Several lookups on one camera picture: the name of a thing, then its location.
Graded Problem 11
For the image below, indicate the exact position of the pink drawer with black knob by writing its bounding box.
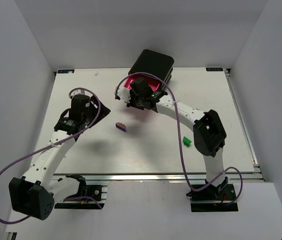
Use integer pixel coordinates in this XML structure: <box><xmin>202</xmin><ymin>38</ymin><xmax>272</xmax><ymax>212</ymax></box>
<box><xmin>123</xmin><ymin>73</ymin><xmax>161</xmax><ymax>93</ymax></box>

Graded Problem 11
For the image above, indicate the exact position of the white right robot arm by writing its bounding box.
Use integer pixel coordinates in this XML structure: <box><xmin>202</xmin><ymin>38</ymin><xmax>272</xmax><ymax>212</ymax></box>
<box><xmin>124</xmin><ymin>77</ymin><xmax>228</xmax><ymax>192</ymax></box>

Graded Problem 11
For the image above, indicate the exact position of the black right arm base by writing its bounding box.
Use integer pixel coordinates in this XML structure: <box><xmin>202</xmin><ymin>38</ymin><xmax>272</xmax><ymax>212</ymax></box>
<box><xmin>186</xmin><ymin>177</ymin><xmax>239</xmax><ymax>213</ymax></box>

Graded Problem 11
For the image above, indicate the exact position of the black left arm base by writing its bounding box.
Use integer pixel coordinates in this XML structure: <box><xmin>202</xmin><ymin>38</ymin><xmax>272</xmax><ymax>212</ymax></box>
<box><xmin>54</xmin><ymin>174</ymin><xmax>108</xmax><ymax>210</ymax></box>

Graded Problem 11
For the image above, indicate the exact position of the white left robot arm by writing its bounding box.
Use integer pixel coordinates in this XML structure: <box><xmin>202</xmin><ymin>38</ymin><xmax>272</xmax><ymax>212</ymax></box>
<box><xmin>8</xmin><ymin>94</ymin><xmax>111</xmax><ymax>221</ymax></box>

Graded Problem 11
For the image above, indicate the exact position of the purple curved butterfly lego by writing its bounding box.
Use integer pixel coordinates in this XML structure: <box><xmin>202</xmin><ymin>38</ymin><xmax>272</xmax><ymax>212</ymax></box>
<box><xmin>115</xmin><ymin>122</ymin><xmax>127</xmax><ymax>132</ymax></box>

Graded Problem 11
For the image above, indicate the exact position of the black drawer cabinet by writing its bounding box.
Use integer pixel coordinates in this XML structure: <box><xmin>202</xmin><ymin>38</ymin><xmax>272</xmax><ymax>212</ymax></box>
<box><xmin>128</xmin><ymin>49</ymin><xmax>175</xmax><ymax>82</ymax></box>

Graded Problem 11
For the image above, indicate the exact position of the blue label left corner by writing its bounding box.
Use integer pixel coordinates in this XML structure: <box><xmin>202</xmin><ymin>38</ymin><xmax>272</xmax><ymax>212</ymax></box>
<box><xmin>57</xmin><ymin>69</ymin><xmax>75</xmax><ymax>74</ymax></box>

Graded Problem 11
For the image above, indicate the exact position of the green sloped lego brick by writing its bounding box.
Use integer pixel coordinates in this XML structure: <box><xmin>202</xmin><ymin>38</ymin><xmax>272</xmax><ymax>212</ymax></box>
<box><xmin>182</xmin><ymin>136</ymin><xmax>192</xmax><ymax>147</ymax></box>

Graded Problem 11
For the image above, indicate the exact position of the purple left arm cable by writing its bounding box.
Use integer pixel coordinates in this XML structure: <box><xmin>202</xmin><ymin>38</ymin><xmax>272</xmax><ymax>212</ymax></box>
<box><xmin>0</xmin><ymin>87</ymin><xmax>102</xmax><ymax>224</ymax></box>

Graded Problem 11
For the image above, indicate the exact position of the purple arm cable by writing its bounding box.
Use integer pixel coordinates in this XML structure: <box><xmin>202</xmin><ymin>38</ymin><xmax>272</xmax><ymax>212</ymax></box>
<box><xmin>113</xmin><ymin>72</ymin><xmax>244</xmax><ymax>206</ymax></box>
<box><xmin>0</xmin><ymin>87</ymin><xmax>102</xmax><ymax>224</ymax></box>

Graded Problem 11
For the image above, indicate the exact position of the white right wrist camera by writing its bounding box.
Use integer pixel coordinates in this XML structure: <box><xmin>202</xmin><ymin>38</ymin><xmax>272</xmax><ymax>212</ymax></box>
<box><xmin>114</xmin><ymin>87</ymin><xmax>131</xmax><ymax>103</ymax></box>

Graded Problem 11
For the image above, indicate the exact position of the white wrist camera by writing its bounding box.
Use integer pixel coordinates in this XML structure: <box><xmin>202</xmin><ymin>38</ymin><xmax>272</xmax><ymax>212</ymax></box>
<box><xmin>114</xmin><ymin>87</ymin><xmax>131</xmax><ymax>103</ymax></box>
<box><xmin>68</xmin><ymin>89</ymin><xmax>85</xmax><ymax>99</ymax></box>

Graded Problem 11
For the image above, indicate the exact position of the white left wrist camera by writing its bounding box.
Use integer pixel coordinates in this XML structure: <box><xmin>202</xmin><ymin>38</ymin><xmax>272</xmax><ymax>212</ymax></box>
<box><xmin>68</xmin><ymin>89</ymin><xmax>85</xmax><ymax>99</ymax></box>

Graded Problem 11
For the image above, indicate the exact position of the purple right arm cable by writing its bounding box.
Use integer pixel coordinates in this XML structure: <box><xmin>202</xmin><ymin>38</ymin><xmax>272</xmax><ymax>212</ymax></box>
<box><xmin>113</xmin><ymin>72</ymin><xmax>244</xmax><ymax>206</ymax></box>

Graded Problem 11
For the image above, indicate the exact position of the aluminium front rail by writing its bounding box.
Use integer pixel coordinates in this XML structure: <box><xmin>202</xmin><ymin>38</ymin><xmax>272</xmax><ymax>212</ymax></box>
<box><xmin>52</xmin><ymin>172</ymin><xmax>264</xmax><ymax>181</ymax></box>

